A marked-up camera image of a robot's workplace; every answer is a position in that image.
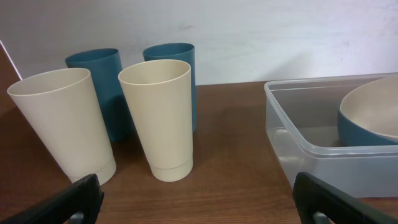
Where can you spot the blue bowl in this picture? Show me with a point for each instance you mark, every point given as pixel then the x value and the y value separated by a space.
pixel 351 134

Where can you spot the blue cup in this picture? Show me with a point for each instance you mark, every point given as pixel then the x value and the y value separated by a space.
pixel 105 66
pixel 177 51

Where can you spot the clear plastic container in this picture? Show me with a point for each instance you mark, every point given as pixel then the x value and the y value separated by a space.
pixel 302 126

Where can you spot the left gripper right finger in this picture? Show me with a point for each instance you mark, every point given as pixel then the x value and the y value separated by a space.
pixel 319 202

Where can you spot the right blue cup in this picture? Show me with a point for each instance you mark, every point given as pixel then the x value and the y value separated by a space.
pixel 177 51

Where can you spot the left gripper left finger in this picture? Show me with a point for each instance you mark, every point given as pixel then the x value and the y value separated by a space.
pixel 83 196

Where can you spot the left blue cup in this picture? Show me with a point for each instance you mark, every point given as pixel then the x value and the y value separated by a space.
pixel 105 66

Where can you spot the cream bowl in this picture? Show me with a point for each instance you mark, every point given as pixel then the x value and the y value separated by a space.
pixel 373 106

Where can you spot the cream cup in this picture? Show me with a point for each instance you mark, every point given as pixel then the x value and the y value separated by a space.
pixel 63 109
pixel 159 98

